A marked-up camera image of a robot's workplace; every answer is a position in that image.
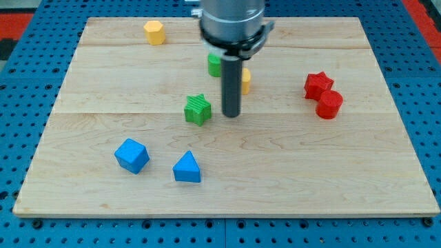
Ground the red star block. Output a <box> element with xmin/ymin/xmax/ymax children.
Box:
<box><xmin>304</xmin><ymin>72</ymin><xmax>334</xmax><ymax>101</ymax></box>

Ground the blue cube block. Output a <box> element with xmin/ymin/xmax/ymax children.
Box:
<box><xmin>114</xmin><ymin>138</ymin><xmax>150</xmax><ymax>174</ymax></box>

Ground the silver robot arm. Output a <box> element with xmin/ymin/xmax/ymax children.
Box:
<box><xmin>191</xmin><ymin>0</ymin><xmax>274</xmax><ymax>61</ymax></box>

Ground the yellow hexagon block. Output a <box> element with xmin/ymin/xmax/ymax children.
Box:
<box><xmin>143</xmin><ymin>21</ymin><xmax>166</xmax><ymax>45</ymax></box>

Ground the yellow heart block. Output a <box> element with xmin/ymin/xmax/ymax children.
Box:
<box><xmin>242</xmin><ymin>68</ymin><xmax>252</xmax><ymax>95</ymax></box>

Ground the wooden board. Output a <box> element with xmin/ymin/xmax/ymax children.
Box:
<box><xmin>13</xmin><ymin>17</ymin><xmax>440</xmax><ymax>218</ymax></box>

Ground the green star block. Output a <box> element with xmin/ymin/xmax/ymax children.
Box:
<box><xmin>184</xmin><ymin>94</ymin><xmax>212</xmax><ymax>126</ymax></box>

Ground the red cylinder block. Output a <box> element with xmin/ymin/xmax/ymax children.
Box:
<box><xmin>316</xmin><ymin>90</ymin><xmax>344</xmax><ymax>119</ymax></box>

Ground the green cylinder block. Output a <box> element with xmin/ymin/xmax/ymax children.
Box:
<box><xmin>207</xmin><ymin>54</ymin><xmax>221</xmax><ymax>77</ymax></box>

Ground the blue triangle block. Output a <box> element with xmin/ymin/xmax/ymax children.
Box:
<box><xmin>172</xmin><ymin>151</ymin><xmax>201</xmax><ymax>183</ymax></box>

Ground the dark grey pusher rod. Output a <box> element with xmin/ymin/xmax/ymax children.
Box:
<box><xmin>220</xmin><ymin>56</ymin><xmax>243</xmax><ymax>118</ymax></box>

